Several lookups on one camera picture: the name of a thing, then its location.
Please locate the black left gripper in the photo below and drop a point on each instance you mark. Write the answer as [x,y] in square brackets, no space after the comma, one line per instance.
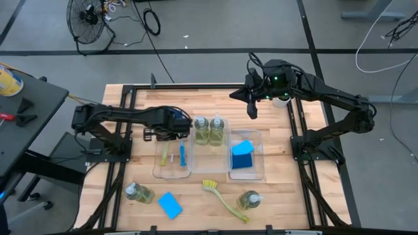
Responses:
[173,127]

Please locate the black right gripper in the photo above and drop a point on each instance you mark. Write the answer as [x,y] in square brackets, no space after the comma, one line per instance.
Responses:
[261,89]

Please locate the clear green dish soap bottle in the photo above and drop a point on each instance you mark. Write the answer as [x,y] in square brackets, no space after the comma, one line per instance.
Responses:
[140,194]
[246,200]
[216,132]
[201,132]

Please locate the blue dish brush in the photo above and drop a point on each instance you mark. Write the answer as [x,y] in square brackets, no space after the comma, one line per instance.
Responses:
[183,155]

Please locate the dark blue sponge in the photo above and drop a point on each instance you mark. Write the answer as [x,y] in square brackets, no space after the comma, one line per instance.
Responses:
[242,161]

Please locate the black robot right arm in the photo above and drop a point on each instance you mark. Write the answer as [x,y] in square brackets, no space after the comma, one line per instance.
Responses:
[326,93]

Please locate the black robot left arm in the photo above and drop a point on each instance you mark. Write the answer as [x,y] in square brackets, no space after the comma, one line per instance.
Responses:
[130,114]

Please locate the white pot with small plant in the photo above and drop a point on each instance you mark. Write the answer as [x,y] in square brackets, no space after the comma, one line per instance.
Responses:
[281,102]

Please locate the clear shallow plastic tray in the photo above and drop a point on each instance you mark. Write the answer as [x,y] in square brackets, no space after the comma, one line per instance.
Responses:
[173,173]

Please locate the clear tall plastic bin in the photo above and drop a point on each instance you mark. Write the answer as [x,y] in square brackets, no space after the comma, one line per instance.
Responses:
[209,160]

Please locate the clear low plastic bin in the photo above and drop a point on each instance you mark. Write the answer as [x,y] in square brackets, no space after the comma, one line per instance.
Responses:
[248,174]

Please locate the black floor fan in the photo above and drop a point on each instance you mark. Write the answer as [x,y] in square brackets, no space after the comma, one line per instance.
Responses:
[86,19]

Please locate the black side table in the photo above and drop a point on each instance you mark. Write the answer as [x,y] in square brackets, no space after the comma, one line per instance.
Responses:
[32,137]

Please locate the black triangular part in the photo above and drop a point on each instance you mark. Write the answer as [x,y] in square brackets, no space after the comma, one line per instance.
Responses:
[24,106]
[24,120]

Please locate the grey desk foot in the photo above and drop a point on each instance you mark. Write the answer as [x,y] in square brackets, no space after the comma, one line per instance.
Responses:
[372,15]

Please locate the yellow and white roll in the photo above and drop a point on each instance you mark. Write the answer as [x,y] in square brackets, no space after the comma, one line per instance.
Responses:
[9,83]

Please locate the grey clamp bracket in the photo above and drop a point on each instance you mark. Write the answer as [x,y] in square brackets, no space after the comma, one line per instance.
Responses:
[153,80]

